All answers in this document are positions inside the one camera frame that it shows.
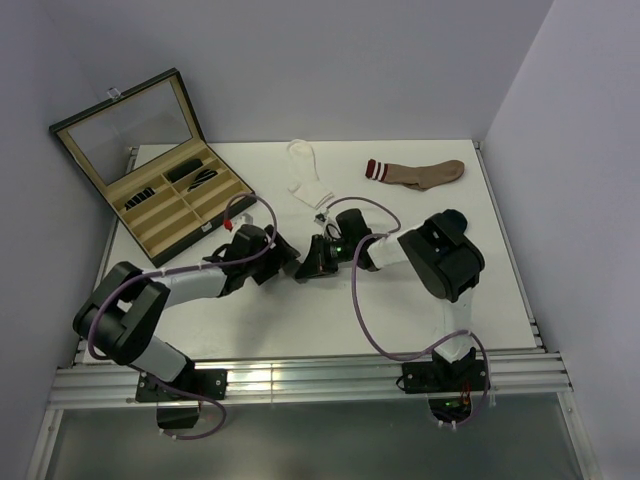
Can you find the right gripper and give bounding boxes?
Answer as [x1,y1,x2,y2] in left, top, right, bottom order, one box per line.
[297,234,356,280]

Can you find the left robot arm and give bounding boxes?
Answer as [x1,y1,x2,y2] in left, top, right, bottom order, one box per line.
[73,235,300,399]

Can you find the white sock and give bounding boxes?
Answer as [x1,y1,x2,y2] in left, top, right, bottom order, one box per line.
[287,139,334,209]

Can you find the striped rolled sock right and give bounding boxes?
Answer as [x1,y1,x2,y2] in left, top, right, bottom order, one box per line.
[188,169,218,192]

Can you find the striped rolled sock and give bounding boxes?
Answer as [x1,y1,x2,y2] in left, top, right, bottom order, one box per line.
[124,187,155,211]
[188,169,218,192]

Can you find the black rolled sock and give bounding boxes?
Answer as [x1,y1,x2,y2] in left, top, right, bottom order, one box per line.
[165,158,203,183]

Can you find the striped rolled sock left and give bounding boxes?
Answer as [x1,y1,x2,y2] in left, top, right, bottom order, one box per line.
[124,187,155,211]

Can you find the tan sock with red cuff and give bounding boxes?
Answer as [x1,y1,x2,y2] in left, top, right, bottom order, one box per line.
[364,159,465,192]

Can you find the navy blue sock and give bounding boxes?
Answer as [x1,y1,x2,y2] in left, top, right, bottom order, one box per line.
[443,209,468,234]

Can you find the black compartment storage box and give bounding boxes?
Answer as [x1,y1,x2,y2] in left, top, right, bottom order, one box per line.
[49,68,255,266]

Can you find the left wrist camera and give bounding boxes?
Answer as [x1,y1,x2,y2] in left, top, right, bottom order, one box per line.
[224,214,274,261]

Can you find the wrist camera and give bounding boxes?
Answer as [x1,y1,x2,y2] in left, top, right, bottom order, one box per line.
[224,214,274,261]
[315,209,372,245]

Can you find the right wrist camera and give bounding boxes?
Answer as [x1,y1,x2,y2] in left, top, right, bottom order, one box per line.
[315,209,372,245]

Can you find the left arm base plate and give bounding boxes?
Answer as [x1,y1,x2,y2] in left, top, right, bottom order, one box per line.
[135,369,228,403]

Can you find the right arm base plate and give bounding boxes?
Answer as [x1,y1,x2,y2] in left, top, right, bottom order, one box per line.
[397,360,487,394]

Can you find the aluminium frame rail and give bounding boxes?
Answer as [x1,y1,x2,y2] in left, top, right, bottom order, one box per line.
[47,353,573,410]

